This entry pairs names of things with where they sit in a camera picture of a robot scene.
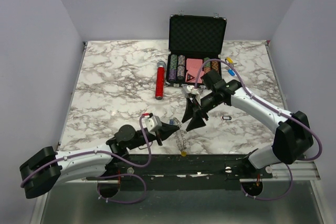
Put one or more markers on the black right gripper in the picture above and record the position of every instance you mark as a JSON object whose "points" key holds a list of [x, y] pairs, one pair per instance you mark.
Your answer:
{"points": [[197, 121]]}

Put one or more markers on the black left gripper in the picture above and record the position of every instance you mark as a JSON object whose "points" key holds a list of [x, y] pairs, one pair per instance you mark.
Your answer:
{"points": [[166, 130]]}

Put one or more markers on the round metal keyring disc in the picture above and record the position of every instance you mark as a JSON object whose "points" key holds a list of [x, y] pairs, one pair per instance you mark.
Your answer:
{"points": [[180, 140]]}

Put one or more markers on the black white key tag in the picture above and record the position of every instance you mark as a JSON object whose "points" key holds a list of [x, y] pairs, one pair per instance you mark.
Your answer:
{"points": [[226, 118]]}

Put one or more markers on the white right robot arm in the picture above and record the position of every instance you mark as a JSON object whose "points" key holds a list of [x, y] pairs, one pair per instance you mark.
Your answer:
{"points": [[292, 134]]}

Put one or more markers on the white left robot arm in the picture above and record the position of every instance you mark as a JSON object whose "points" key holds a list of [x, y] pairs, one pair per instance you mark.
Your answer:
{"points": [[48, 167]]}

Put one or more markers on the black triangular all-in button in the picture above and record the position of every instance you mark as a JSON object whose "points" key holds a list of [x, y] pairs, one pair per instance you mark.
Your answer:
{"points": [[190, 78]]}

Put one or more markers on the loose pink playing cards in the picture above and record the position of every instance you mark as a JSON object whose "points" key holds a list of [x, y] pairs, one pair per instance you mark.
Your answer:
{"points": [[194, 72]]}

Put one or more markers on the red chip stack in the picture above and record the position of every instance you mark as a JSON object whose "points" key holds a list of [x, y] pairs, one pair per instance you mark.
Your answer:
{"points": [[207, 69]]}

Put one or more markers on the purple chip stack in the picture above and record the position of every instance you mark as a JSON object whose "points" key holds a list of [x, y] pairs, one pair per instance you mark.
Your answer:
{"points": [[172, 75]]}

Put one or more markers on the orange blue lower chip stack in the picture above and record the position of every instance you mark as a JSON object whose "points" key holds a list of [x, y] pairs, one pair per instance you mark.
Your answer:
{"points": [[180, 72]]}

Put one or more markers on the orange blue chip stack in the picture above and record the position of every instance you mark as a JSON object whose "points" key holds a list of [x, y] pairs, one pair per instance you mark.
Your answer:
{"points": [[181, 60], [180, 72]]}

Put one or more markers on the pink playing card deck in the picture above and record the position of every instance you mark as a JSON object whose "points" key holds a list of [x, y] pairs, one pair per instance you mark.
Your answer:
{"points": [[192, 63]]}

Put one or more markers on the green chip stack right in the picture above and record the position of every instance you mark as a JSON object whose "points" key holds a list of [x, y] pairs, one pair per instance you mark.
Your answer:
{"points": [[207, 62]]}

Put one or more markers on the orange black chip stack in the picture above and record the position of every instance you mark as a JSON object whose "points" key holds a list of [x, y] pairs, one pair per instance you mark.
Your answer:
{"points": [[215, 65]]}

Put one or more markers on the red glitter microphone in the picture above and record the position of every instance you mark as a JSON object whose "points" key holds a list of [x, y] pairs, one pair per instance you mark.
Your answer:
{"points": [[160, 75]]}

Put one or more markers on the blue key tag far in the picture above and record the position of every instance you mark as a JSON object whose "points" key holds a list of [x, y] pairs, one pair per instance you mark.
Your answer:
{"points": [[231, 72]]}

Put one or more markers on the green blue chip stack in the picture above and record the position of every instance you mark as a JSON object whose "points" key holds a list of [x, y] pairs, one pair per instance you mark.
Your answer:
{"points": [[173, 62]]}

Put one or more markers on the yellow key tag far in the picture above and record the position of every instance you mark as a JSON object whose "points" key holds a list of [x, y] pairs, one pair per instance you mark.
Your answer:
{"points": [[229, 60]]}

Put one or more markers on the black poker chip case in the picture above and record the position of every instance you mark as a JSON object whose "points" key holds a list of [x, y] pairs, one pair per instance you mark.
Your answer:
{"points": [[194, 37]]}

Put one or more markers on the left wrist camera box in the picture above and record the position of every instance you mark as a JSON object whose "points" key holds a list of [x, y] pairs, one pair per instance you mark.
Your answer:
{"points": [[153, 123]]}

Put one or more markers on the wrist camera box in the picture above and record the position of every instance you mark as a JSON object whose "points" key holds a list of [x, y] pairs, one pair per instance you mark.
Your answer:
{"points": [[153, 123], [190, 91]]}

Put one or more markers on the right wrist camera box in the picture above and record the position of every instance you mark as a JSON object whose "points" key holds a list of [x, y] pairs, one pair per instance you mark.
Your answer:
{"points": [[190, 91]]}

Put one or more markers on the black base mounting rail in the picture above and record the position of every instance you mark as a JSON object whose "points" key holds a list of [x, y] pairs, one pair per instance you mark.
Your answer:
{"points": [[169, 172]]}

